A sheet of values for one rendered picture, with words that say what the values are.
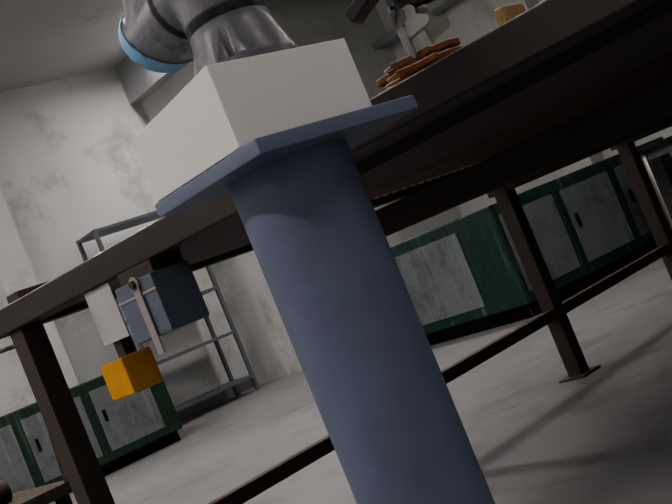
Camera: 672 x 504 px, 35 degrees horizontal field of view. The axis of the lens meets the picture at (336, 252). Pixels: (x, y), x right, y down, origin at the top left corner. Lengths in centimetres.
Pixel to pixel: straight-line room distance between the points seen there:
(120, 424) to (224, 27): 655
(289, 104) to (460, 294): 561
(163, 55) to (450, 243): 535
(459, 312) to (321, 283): 564
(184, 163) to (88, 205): 873
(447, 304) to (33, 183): 444
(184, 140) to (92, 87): 919
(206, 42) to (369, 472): 59
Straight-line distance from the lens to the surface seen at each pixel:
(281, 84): 133
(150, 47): 156
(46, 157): 1009
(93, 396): 778
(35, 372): 259
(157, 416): 796
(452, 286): 692
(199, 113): 131
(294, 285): 134
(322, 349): 134
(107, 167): 1029
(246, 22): 140
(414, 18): 182
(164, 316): 207
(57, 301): 239
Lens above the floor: 69
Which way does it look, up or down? 1 degrees up
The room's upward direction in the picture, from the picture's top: 22 degrees counter-clockwise
